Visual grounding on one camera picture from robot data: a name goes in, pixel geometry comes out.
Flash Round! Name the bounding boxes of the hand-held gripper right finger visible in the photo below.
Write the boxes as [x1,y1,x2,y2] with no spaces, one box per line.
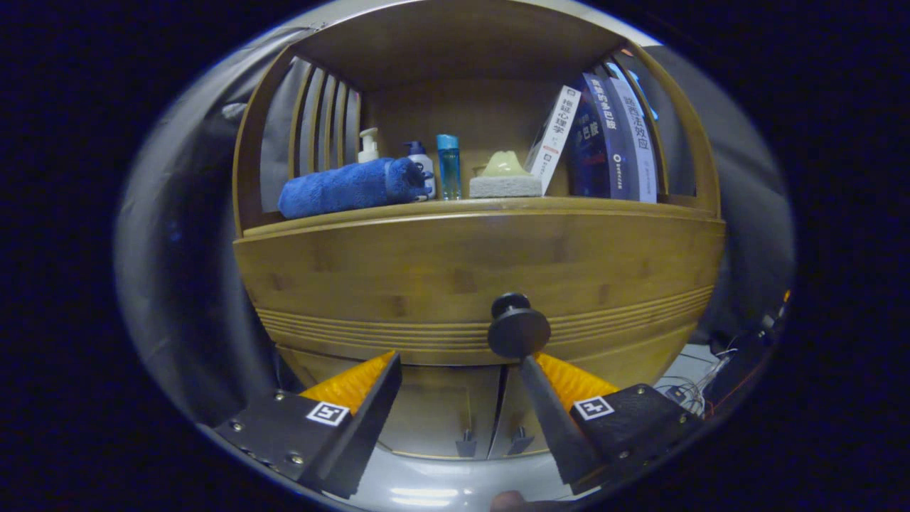
[519,352,705,496]

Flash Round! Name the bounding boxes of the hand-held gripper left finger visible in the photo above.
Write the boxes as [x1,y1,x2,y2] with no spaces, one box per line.
[213,351,402,500]

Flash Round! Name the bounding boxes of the black round drawer knob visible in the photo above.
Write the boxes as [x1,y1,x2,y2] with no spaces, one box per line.
[487,292,552,360]

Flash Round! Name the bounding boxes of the wooden drawer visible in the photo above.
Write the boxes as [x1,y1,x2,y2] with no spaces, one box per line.
[233,206,727,367]

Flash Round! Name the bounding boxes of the pale green sponge brush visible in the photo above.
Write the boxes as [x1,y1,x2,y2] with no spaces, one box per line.
[469,150,544,199]

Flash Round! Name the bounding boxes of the wooden countertop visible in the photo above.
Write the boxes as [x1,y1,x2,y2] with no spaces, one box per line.
[238,195,720,239]

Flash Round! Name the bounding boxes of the wooden cabinet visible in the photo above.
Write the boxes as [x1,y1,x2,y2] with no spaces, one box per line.
[231,0,727,462]

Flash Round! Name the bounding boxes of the black equipment with orange parts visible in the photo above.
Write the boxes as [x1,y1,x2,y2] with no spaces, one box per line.
[700,288,791,413]

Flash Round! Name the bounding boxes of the blue rolled towel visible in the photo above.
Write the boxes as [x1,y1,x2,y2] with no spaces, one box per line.
[277,156,429,220]

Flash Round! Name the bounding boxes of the black backdrop cloth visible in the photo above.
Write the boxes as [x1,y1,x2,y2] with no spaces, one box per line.
[114,25,796,427]

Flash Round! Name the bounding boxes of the clear blue bottle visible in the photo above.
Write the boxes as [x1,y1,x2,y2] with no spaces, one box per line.
[436,134,463,201]

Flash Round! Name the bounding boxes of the dark blue book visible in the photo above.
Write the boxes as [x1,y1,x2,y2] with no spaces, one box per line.
[565,73,632,201]

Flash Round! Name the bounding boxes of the white book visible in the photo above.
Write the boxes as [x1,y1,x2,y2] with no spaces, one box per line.
[523,85,582,196]

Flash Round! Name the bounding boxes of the white bottle with blue cap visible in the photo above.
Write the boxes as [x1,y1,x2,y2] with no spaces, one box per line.
[402,140,436,200]

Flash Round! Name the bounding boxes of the pale blue book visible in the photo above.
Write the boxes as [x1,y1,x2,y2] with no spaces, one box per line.
[608,75,658,204]

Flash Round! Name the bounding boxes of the white tangled cables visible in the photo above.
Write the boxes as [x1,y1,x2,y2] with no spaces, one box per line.
[654,345,740,417]

